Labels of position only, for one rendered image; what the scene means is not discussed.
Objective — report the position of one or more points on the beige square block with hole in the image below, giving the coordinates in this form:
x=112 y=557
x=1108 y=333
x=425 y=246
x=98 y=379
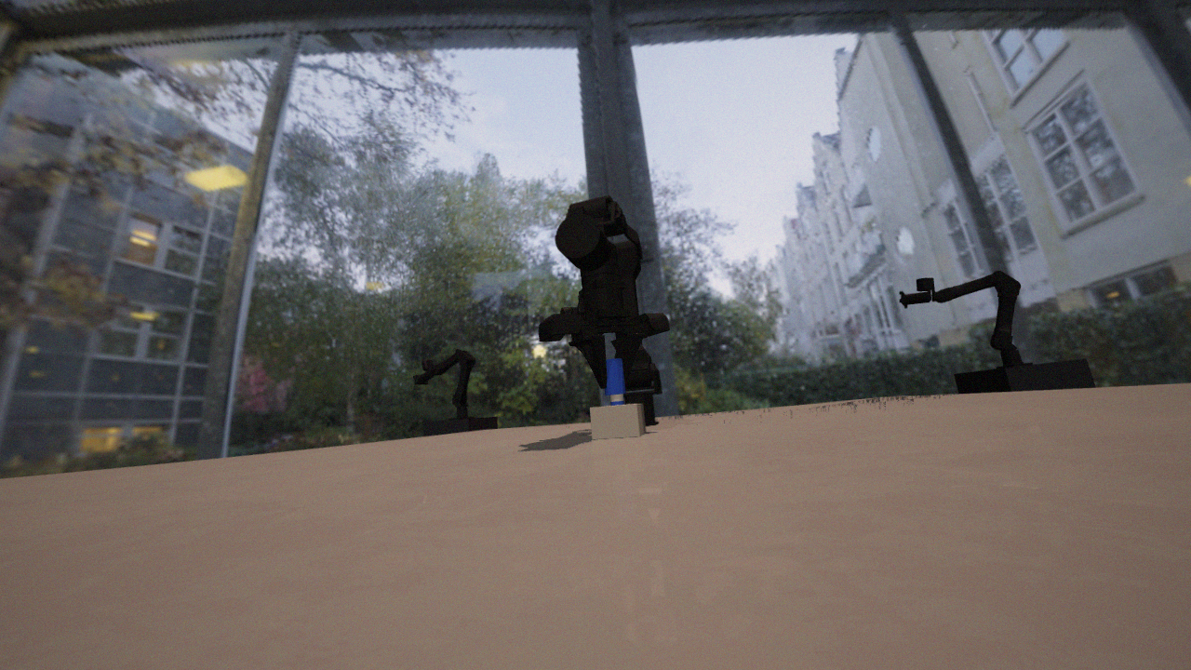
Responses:
x=618 y=421

